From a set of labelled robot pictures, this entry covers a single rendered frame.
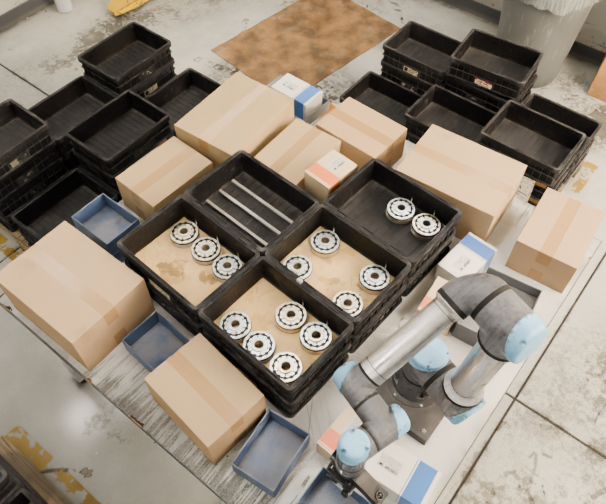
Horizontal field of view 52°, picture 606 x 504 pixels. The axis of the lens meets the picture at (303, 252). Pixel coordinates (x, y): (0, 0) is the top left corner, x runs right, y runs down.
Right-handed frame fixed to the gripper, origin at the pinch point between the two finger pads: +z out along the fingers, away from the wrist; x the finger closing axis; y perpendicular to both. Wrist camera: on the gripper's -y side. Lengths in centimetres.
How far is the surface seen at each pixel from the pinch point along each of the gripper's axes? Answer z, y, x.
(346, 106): -4, 90, -125
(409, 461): 3.4, -8.3, -17.7
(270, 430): 11.9, 31.7, -2.5
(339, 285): -1, 42, -52
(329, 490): 4.9, 5.5, 2.6
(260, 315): -1, 55, -27
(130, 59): 33, 226, -120
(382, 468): 3.4, -3.2, -11.3
